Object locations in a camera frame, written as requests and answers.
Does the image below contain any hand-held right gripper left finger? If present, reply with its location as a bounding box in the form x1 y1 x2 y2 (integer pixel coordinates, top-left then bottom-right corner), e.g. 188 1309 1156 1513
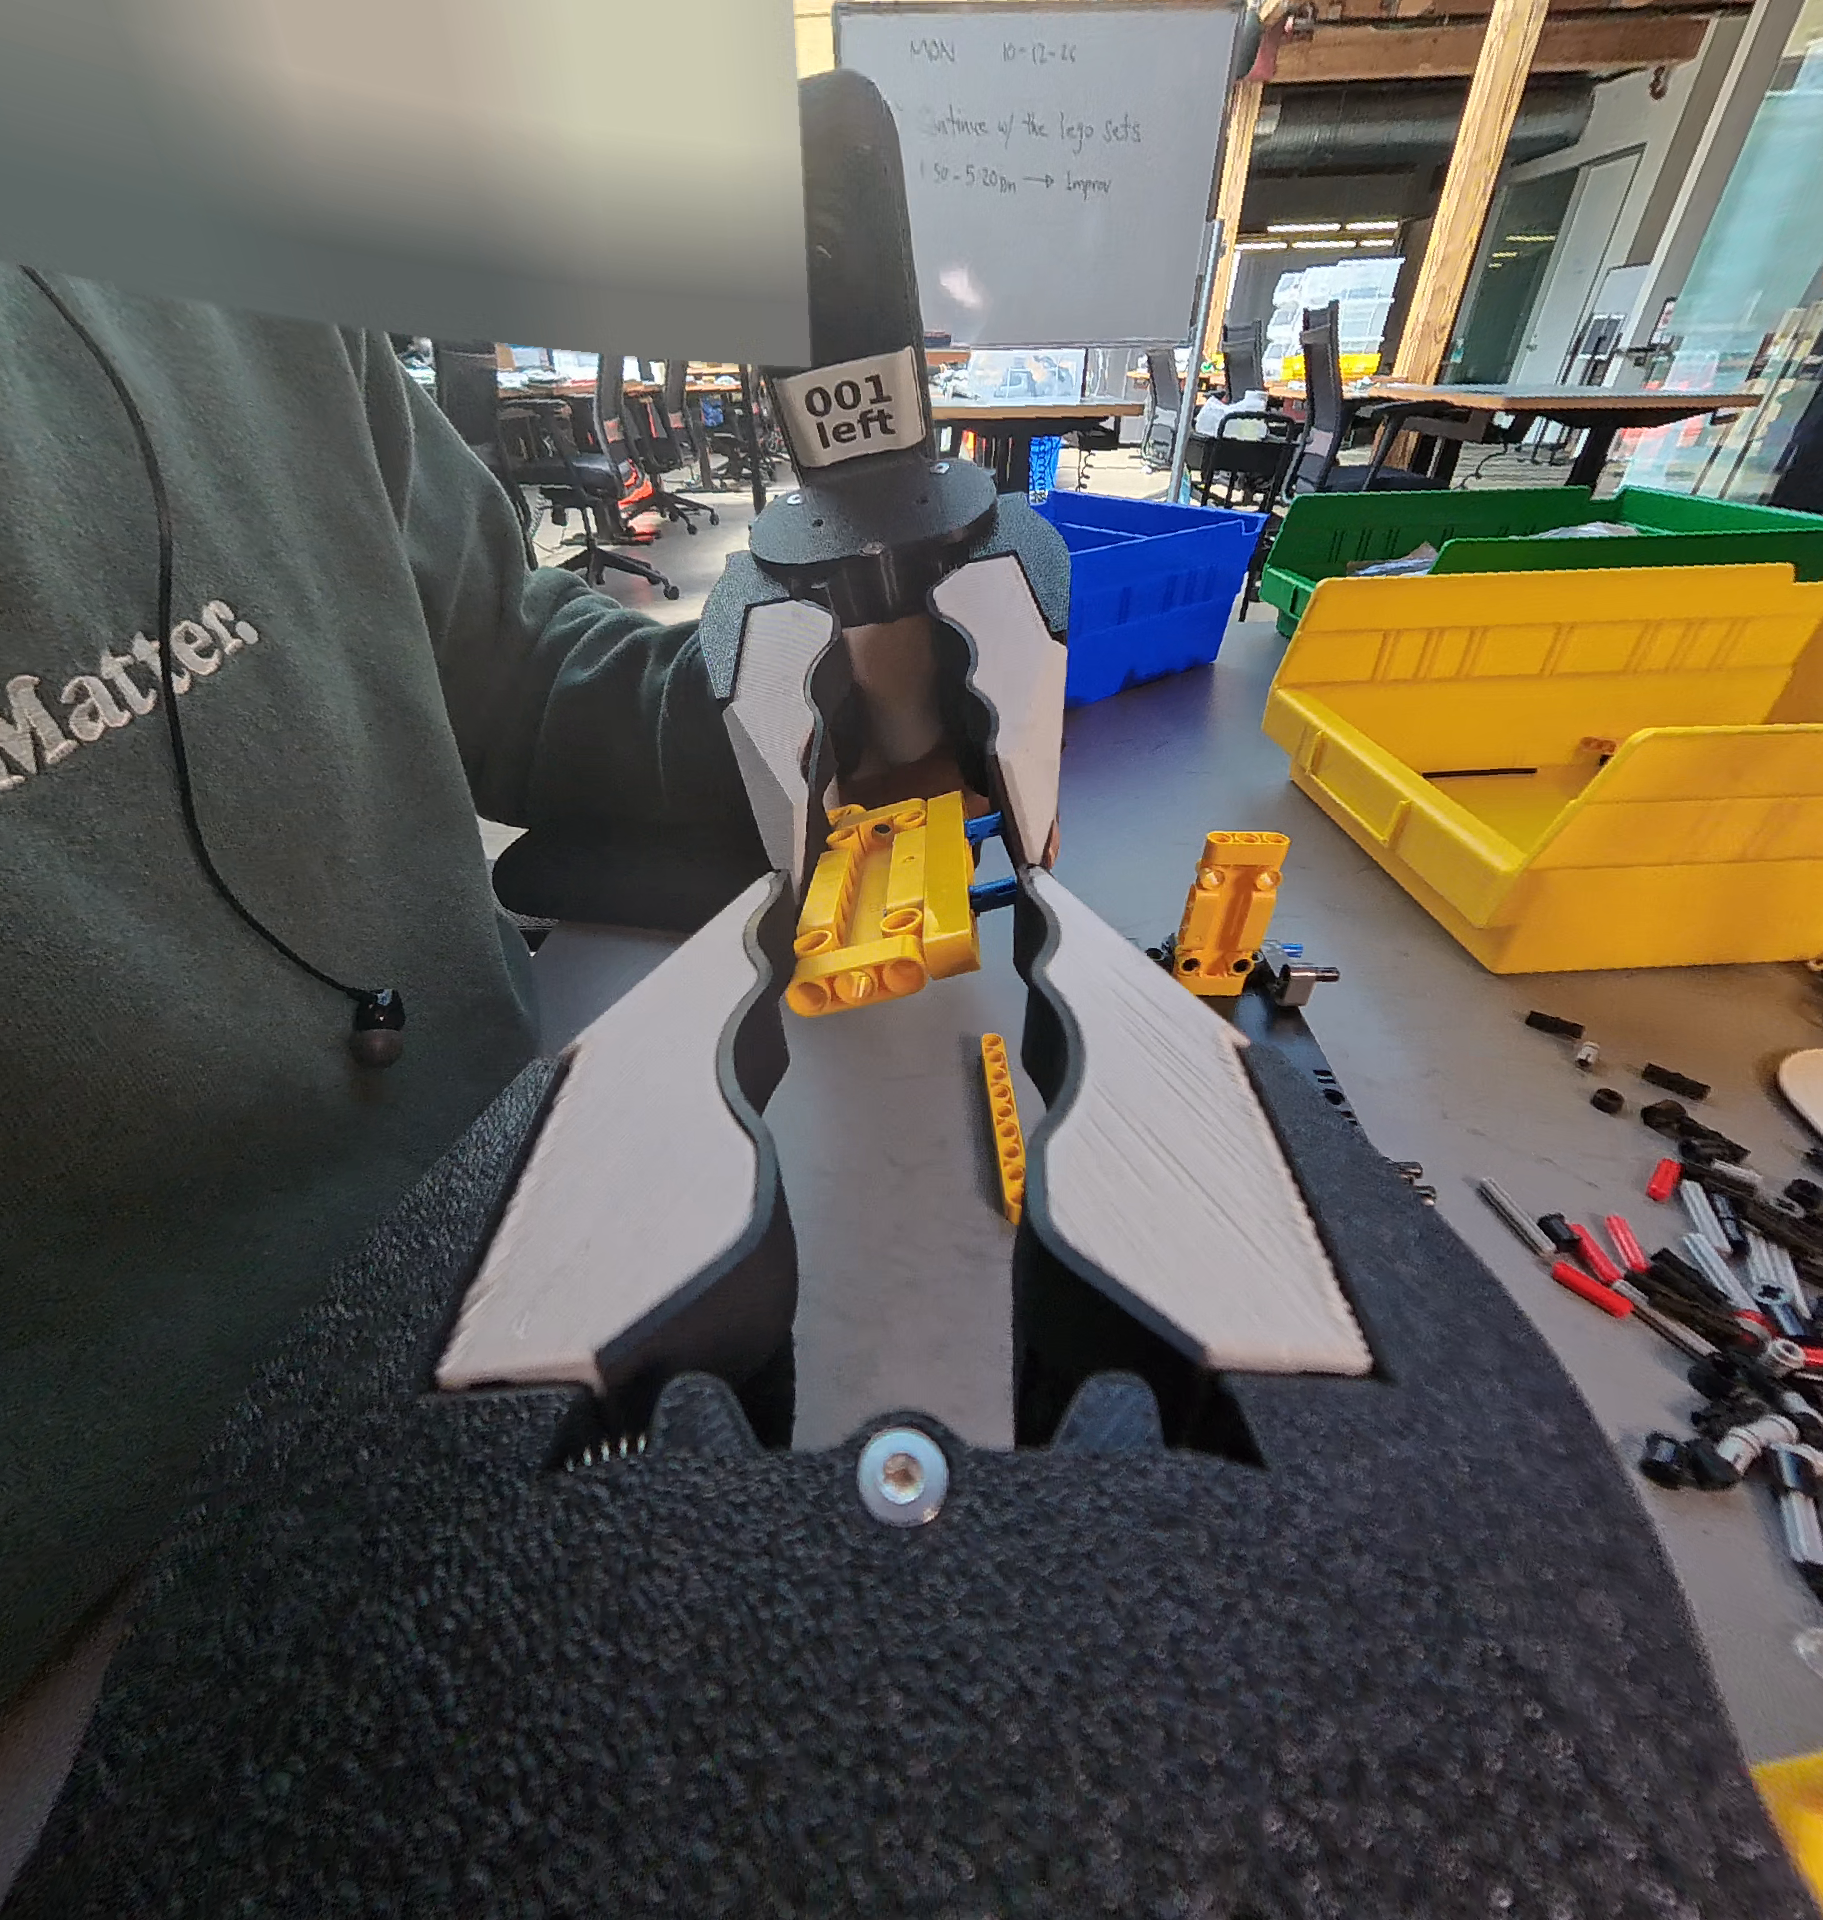
432 868 803 1456

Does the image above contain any yellow panel on base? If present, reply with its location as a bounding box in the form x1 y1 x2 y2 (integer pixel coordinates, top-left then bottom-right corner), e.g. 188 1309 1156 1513
1170 828 1292 997

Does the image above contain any long yellow lego beam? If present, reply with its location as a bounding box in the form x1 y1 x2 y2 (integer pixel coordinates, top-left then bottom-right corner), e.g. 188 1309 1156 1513
977 1033 1030 1229

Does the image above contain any black office chair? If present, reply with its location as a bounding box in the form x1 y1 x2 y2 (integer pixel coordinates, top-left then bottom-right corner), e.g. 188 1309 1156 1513
1286 300 1441 497
504 353 682 603

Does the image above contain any yellow storage bin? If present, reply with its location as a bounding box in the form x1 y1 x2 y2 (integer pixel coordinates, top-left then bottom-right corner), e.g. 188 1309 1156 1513
1752 1741 1823 1920
1260 560 1823 977

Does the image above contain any whiteboard on stand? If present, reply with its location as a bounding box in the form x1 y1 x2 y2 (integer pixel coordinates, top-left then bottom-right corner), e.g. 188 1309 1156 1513
834 0 1249 351

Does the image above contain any long wooden table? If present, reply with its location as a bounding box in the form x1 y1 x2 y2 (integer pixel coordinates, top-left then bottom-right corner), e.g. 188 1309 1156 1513
1270 380 1760 485

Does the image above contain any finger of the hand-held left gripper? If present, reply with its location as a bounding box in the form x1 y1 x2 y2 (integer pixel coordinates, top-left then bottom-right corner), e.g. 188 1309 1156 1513
928 552 1073 876
720 596 841 906

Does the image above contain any green storage bin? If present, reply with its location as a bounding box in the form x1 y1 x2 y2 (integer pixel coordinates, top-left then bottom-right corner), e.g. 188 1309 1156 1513
1255 485 1823 638

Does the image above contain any black earphone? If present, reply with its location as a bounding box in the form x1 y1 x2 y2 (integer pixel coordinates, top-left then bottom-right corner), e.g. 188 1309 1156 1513
18 262 408 1070

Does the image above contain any pile of small lego parts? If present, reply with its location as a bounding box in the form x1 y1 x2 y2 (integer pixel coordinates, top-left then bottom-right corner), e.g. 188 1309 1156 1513
1479 1005 1823 1696

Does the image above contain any person's left hand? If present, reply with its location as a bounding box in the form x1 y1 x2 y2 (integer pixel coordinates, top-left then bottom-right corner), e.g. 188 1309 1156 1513
834 754 988 820

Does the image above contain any blue storage bin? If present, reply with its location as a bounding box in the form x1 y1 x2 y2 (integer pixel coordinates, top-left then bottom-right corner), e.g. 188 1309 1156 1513
1032 488 1275 708

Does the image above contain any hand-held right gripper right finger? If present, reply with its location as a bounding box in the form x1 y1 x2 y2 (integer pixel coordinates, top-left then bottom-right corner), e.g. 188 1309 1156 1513
1004 864 1377 1456

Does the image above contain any wooden post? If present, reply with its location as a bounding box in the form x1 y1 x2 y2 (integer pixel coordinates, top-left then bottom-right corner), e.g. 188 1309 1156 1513
1390 0 1551 389

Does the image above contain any yellow lego panel piece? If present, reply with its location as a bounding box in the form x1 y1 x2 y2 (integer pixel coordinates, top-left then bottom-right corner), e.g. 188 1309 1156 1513
783 790 985 1020

